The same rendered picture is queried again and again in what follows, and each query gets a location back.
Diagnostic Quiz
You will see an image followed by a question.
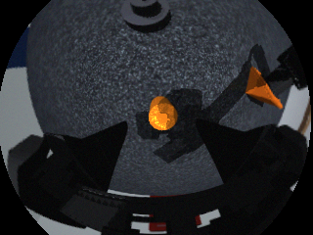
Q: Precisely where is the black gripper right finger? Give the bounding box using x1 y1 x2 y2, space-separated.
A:
196 118 275 184

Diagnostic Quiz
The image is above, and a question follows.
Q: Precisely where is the black round pedestal with silver shaft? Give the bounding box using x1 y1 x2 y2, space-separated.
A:
121 0 169 31

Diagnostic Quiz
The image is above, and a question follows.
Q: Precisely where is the orange knob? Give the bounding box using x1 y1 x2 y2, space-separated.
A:
149 97 177 130

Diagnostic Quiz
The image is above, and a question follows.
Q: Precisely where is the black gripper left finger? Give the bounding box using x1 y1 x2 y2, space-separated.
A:
43 121 128 192

